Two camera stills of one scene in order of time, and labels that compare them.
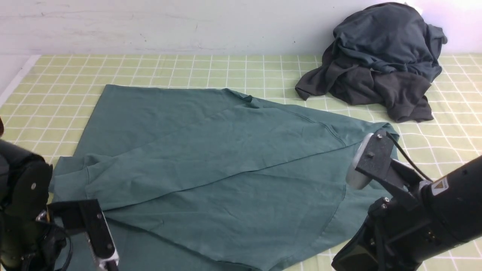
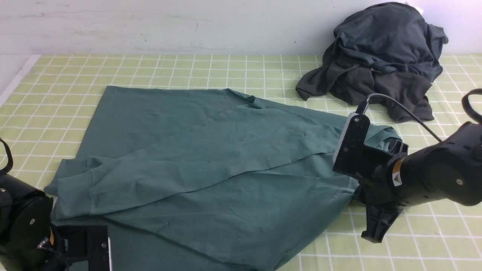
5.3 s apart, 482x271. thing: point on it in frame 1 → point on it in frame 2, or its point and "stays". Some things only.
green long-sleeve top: [189, 178] stays
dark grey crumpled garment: [401, 95] stays
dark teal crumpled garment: [390, 36] stays
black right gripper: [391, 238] → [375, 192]
